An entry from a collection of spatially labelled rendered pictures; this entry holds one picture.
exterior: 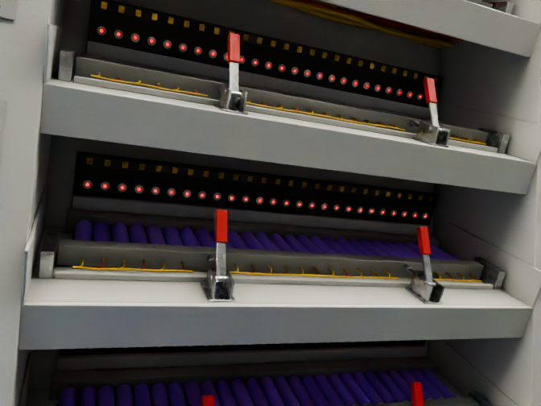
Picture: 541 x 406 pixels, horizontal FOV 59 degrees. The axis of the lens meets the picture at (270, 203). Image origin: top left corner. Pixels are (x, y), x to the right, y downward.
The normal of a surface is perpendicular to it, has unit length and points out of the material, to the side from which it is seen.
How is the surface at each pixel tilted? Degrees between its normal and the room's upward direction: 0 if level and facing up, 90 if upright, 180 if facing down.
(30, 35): 90
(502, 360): 90
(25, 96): 90
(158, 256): 110
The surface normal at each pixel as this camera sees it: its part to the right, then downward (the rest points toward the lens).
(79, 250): 0.33, 0.31
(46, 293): 0.19, -0.95
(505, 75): -0.92, -0.08
